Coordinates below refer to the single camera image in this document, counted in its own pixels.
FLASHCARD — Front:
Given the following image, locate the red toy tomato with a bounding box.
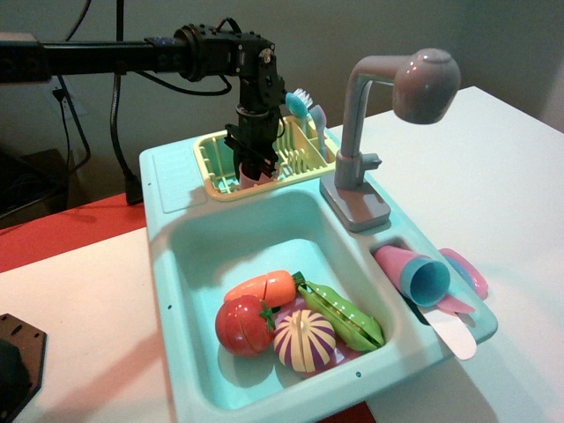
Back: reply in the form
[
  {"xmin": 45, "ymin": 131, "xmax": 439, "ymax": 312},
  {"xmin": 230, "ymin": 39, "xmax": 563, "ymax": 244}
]
[{"xmin": 215, "ymin": 294, "xmax": 275, "ymax": 358}]

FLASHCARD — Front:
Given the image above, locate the yellow drying rack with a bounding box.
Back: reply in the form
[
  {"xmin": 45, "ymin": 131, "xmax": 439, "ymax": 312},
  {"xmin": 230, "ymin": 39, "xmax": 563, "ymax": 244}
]
[{"xmin": 194, "ymin": 116, "xmax": 338, "ymax": 202}]

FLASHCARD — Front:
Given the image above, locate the teal dish brush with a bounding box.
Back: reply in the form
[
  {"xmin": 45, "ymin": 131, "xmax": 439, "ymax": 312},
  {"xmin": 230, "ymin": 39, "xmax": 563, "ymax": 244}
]
[{"xmin": 285, "ymin": 88, "xmax": 314, "ymax": 133}]

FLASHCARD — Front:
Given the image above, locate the white toy knife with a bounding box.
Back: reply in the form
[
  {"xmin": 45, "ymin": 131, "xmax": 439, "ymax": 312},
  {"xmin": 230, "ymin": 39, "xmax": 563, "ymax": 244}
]
[{"xmin": 416, "ymin": 306, "xmax": 477, "ymax": 360}]

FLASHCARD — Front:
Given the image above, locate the black power cable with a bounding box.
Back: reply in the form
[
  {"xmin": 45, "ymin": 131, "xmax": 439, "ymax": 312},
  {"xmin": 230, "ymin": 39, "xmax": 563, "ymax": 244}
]
[{"xmin": 0, "ymin": 74, "xmax": 92, "ymax": 221}]

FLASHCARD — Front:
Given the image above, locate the blue tall cup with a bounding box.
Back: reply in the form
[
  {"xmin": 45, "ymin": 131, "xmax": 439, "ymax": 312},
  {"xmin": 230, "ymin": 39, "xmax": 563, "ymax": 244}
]
[{"xmin": 400, "ymin": 256, "xmax": 450, "ymax": 308}]

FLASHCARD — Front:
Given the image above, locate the purple striped toy onion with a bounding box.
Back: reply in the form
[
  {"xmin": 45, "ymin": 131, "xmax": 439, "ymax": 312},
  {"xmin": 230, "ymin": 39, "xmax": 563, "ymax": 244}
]
[{"xmin": 273, "ymin": 309, "xmax": 336, "ymax": 373}]

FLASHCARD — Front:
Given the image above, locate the pink tall cup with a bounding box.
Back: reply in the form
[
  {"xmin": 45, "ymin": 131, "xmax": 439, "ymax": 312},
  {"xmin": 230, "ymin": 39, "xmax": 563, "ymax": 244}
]
[{"xmin": 374, "ymin": 245, "xmax": 425, "ymax": 297}]

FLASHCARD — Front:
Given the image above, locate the pink toy spoon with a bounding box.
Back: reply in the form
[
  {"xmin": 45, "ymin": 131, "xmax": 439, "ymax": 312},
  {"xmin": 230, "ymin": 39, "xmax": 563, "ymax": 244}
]
[{"xmin": 436, "ymin": 294, "xmax": 475, "ymax": 315}]

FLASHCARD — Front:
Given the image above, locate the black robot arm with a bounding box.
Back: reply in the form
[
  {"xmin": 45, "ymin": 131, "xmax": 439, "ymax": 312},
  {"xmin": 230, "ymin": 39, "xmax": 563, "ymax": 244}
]
[{"xmin": 1, "ymin": 19, "xmax": 286, "ymax": 181}]

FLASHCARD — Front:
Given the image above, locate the orange toy carrot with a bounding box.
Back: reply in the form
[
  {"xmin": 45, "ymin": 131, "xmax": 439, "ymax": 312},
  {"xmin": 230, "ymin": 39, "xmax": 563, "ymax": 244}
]
[{"xmin": 224, "ymin": 270, "xmax": 305, "ymax": 308}]

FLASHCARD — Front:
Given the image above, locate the black gooseneck cable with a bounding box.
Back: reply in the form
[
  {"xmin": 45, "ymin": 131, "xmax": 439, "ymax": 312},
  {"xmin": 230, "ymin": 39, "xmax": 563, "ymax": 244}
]
[{"xmin": 108, "ymin": 0, "xmax": 144, "ymax": 206}]

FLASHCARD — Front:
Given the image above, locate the green toy pea pod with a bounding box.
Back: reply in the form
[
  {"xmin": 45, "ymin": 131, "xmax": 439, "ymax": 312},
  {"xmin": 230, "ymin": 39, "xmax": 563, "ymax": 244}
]
[{"xmin": 298, "ymin": 281, "xmax": 386, "ymax": 352}]

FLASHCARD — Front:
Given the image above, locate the white wall outlet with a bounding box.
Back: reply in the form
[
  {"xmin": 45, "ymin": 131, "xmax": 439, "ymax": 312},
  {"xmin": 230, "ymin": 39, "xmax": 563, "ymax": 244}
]
[{"xmin": 42, "ymin": 78, "xmax": 88, "ymax": 121}]

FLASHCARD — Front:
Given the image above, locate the pink toy cup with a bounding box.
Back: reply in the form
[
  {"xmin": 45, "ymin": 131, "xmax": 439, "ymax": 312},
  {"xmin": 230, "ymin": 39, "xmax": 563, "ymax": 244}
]
[{"xmin": 239, "ymin": 170, "xmax": 273, "ymax": 189}]

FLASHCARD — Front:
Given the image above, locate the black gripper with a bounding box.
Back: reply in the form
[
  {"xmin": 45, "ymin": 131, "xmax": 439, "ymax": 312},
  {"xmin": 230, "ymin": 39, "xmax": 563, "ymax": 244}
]
[{"xmin": 225, "ymin": 108, "xmax": 282, "ymax": 180}]

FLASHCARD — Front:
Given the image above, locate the grey toy faucet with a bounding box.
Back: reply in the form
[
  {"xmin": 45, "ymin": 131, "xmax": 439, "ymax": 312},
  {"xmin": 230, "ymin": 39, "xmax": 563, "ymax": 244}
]
[{"xmin": 319, "ymin": 48, "xmax": 462, "ymax": 233}]

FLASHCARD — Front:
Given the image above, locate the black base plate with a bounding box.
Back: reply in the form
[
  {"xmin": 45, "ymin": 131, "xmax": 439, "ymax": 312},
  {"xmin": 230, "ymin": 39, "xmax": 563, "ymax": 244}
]
[{"xmin": 1, "ymin": 313, "xmax": 47, "ymax": 422}]

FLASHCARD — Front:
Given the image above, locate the pink toy plate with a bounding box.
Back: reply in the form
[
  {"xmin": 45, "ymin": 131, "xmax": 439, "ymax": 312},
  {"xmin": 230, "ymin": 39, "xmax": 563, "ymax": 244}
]
[{"xmin": 439, "ymin": 248, "xmax": 489, "ymax": 300}]

